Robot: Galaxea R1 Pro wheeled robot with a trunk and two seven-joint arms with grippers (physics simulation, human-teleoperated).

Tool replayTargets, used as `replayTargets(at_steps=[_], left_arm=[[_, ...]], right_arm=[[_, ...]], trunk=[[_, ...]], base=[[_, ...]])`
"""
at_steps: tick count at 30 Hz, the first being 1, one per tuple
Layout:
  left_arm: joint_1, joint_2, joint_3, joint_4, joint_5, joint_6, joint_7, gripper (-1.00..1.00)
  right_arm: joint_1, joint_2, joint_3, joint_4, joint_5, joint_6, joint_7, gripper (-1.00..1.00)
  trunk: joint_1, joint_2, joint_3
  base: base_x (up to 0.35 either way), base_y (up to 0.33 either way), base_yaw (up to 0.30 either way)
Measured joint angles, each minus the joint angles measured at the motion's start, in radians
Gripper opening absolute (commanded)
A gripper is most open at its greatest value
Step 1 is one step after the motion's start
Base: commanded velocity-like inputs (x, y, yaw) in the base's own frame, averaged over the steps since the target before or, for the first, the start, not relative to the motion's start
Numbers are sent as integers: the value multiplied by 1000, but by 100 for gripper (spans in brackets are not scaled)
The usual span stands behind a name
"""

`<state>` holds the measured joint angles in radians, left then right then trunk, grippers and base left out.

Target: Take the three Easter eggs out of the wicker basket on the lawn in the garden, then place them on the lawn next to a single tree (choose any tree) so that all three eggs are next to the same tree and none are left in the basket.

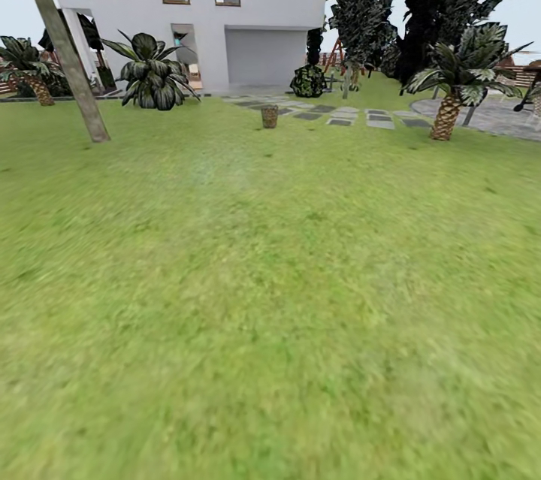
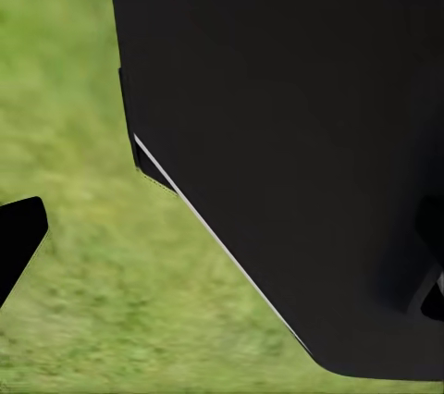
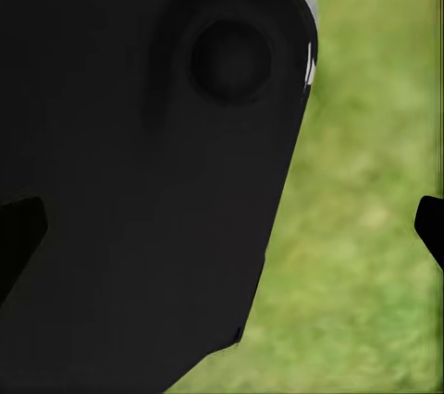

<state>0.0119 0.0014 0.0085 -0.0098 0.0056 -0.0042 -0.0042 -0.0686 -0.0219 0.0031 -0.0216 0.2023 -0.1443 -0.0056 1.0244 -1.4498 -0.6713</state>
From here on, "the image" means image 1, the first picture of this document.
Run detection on wicker basket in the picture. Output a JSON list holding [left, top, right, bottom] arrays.
[[259, 105, 280, 128]]

